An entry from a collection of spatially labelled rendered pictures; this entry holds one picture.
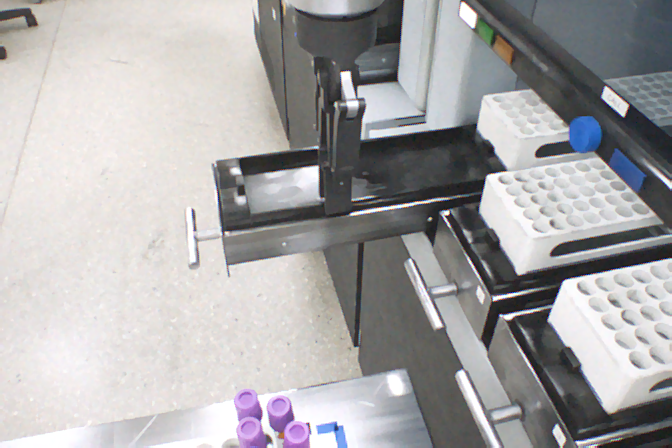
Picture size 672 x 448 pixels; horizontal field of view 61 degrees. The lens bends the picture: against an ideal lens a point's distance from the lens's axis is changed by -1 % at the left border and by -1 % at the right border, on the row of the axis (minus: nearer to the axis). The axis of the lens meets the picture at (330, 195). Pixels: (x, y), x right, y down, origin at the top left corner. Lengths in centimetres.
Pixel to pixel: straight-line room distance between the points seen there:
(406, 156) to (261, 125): 155
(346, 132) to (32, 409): 121
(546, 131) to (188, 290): 118
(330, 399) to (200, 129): 186
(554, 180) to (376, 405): 31
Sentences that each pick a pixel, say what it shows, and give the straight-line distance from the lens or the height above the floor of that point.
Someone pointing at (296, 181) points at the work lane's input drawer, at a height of 80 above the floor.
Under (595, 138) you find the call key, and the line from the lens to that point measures 50.
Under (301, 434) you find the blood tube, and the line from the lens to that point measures 35.
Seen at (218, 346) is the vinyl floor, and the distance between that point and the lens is 154.
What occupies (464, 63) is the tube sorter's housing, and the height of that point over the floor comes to 89.
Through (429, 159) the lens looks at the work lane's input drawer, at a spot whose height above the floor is 80.
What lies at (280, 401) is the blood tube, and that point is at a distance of 36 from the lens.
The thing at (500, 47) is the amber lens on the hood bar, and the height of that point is 98.
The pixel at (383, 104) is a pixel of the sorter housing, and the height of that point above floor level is 73.
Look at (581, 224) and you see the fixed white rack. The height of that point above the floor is 86.
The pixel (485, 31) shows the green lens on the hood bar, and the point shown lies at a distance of 66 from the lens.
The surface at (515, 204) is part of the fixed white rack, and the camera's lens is 61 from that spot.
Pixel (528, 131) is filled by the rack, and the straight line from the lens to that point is 73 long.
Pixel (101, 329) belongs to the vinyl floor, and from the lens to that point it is 165.
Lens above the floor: 125
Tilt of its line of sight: 41 degrees down
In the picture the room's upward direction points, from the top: straight up
